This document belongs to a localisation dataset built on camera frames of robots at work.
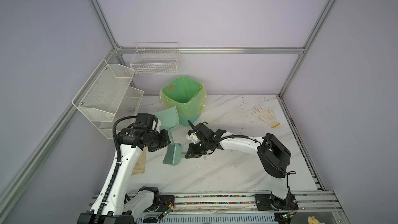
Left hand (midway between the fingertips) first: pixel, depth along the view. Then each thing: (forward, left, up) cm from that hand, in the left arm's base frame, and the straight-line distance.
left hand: (169, 143), depth 71 cm
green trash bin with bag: (+43, -5, -11) cm, 45 cm away
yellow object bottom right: (-28, -64, -16) cm, 71 cm away
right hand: (-1, -7, -13) cm, 14 cm away
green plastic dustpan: (+15, +2, -2) cm, 16 cm away
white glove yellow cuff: (+32, -62, -20) cm, 73 cm away
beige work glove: (-2, +19, -21) cm, 29 cm away
